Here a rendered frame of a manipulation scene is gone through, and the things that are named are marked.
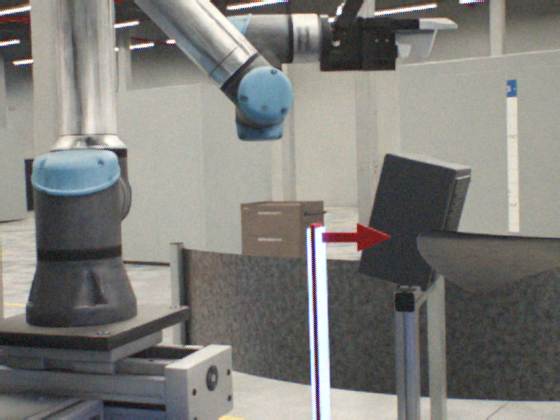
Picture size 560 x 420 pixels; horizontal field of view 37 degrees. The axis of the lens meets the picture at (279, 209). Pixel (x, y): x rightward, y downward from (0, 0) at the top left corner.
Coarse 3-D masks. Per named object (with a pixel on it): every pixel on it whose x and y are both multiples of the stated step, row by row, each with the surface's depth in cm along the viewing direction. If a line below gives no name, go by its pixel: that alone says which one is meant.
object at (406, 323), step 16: (400, 288) 123; (400, 320) 121; (416, 320) 121; (400, 336) 121; (416, 336) 121; (400, 352) 122; (416, 352) 121; (400, 368) 122; (416, 368) 121; (400, 384) 122; (416, 384) 121; (400, 400) 122; (416, 400) 121; (400, 416) 122; (416, 416) 121
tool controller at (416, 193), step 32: (384, 160) 126; (416, 160) 125; (384, 192) 126; (416, 192) 125; (448, 192) 124; (384, 224) 127; (416, 224) 125; (448, 224) 128; (384, 256) 127; (416, 256) 126
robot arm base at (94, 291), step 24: (48, 264) 113; (72, 264) 112; (96, 264) 113; (120, 264) 117; (48, 288) 112; (72, 288) 111; (96, 288) 112; (120, 288) 115; (48, 312) 111; (72, 312) 110; (96, 312) 111; (120, 312) 113
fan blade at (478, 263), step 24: (432, 240) 61; (456, 240) 60; (480, 240) 59; (504, 240) 59; (528, 240) 58; (552, 240) 58; (432, 264) 70; (456, 264) 70; (480, 264) 70; (504, 264) 71; (528, 264) 72; (552, 264) 73; (480, 288) 77
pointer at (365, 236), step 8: (360, 224) 70; (328, 232) 71; (336, 232) 70; (344, 232) 70; (352, 232) 70; (360, 232) 69; (368, 232) 69; (376, 232) 69; (328, 240) 70; (336, 240) 70; (344, 240) 70; (352, 240) 70; (360, 240) 69; (368, 240) 69; (376, 240) 69; (360, 248) 70
